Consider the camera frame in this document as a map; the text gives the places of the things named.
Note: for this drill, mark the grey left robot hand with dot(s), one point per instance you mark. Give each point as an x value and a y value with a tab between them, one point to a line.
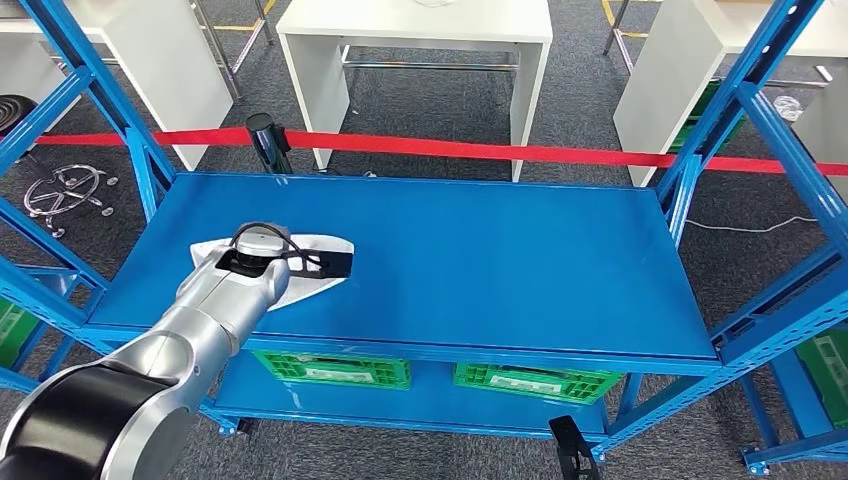
281	230

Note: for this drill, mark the white plastic panel part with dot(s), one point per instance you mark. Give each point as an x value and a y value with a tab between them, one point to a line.
308	289

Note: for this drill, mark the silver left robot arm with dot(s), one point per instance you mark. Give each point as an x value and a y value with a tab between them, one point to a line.
199	318

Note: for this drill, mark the blue metal shelf rack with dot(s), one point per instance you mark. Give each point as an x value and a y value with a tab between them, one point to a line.
798	404
16	381
464	265

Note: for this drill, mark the green plastic crate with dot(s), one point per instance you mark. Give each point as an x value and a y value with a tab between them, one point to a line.
13	331
828	378
696	126
331	370
530	383

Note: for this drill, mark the red barrier belt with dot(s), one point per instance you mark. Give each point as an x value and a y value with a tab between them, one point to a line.
166	137
497	151

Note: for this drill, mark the chrome chair base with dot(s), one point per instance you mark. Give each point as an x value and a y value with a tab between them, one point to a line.
66	195

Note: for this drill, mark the black round base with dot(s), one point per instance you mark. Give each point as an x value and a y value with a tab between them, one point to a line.
13	112

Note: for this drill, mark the clear plastic bag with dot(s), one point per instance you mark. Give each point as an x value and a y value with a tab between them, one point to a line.
788	108

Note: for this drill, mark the black left wrist camera bracket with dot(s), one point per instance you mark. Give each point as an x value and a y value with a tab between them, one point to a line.
334	264

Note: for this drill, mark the black stanchion post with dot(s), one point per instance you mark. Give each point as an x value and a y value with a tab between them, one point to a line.
265	142

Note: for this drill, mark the chrome steel frame table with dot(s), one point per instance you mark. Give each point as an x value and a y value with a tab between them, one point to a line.
616	26
215	46

